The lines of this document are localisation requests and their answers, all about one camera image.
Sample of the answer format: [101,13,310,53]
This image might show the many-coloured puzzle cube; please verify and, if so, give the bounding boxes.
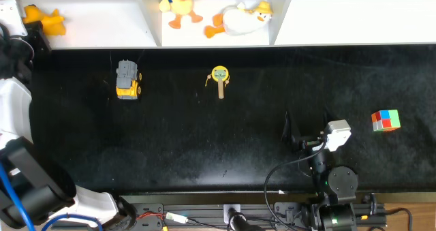
[371,108,402,133]

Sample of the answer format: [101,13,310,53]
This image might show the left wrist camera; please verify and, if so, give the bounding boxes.
[0,0,29,37]

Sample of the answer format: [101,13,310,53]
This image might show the grey and yellow toy truck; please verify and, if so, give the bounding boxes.
[114,59,143,101]

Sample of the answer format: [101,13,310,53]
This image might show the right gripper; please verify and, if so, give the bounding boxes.
[281,111,333,154]

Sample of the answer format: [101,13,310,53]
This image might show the yellow rattle drum toy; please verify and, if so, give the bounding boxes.
[205,65,231,100]

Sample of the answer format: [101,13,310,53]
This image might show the yellow rubber duck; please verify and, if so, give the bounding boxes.
[22,4,67,37]

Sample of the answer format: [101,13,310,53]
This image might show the black cable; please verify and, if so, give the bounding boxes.
[263,141,328,231]

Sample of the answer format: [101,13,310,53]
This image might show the white shelf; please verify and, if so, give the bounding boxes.
[0,0,436,50]

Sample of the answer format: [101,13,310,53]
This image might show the mounting rail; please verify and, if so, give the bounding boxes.
[129,192,414,231]

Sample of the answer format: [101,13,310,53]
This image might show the blue cable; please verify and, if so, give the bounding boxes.
[0,161,104,231]

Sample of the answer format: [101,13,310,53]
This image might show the white plush duck with hat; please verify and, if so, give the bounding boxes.
[203,0,274,40]

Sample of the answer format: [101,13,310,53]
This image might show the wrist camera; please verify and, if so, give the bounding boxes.
[322,119,352,153]
[0,0,29,37]

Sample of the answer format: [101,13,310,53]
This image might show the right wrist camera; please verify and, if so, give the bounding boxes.
[322,119,352,153]

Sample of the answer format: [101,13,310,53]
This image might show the yellow plush duck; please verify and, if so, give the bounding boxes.
[158,0,204,30]

